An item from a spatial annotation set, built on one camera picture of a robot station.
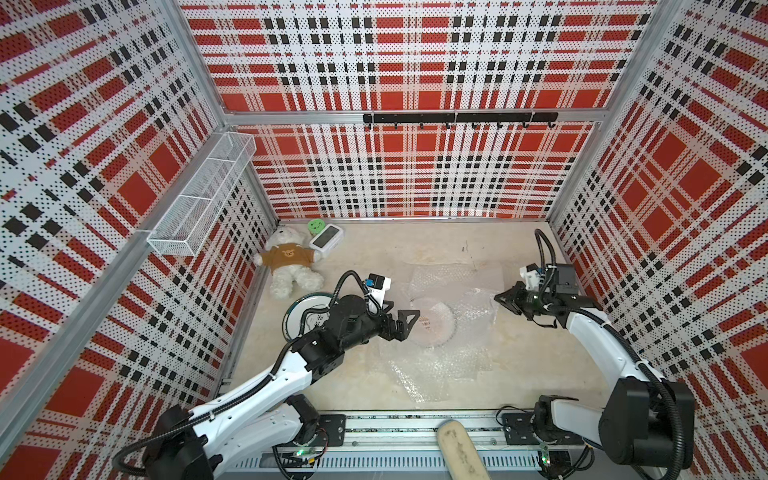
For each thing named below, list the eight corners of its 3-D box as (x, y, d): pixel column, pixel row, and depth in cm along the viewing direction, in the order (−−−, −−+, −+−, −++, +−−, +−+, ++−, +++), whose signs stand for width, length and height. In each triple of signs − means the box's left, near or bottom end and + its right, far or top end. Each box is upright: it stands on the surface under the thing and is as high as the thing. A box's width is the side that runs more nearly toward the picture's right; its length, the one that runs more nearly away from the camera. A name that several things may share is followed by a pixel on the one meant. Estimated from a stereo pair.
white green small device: (309, 248, 114) (307, 241, 111) (333, 228, 120) (331, 222, 117) (323, 257, 111) (321, 250, 108) (346, 236, 117) (345, 230, 114)
